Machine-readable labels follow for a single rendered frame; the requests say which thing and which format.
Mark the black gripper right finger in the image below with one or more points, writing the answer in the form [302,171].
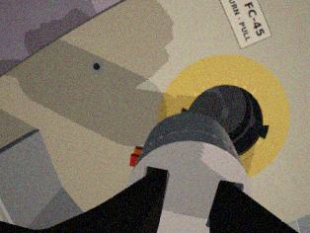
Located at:
[235,212]

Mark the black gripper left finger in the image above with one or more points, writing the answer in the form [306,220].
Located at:
[135,210]

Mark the beige service panel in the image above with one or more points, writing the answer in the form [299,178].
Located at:
[98,90]

